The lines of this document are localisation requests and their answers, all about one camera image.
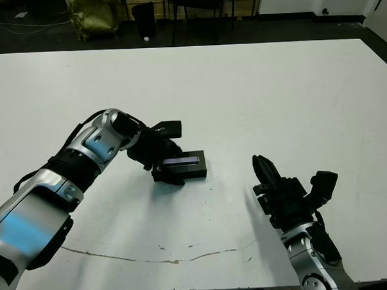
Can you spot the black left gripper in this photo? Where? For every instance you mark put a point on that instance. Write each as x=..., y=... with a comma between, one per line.
x=148, y=147

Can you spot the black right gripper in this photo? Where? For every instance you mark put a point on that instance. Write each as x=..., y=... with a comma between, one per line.
x=287, y=205

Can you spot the black box lid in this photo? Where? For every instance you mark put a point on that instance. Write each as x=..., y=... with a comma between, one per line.
x=188, y=171

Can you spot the light plywood crate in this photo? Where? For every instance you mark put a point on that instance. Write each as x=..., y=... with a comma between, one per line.
x=246, y=3
x=163, y=8

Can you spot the yellow-green plastic bag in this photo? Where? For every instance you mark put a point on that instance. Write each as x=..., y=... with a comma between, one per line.
x=91, y=14

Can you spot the white door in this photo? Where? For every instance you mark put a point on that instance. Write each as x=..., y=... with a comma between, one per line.
x=382, y=14

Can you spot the white paper sheet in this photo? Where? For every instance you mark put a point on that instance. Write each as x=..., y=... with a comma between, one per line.
x=21, y=14

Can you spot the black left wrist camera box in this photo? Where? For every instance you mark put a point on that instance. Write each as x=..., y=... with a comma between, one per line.
x=170, y=129

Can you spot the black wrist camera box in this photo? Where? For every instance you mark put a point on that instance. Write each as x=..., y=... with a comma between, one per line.
x=325, y=184
x=170, y=129

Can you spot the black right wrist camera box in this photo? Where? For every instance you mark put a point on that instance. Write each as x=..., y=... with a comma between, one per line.
x=325, y=184

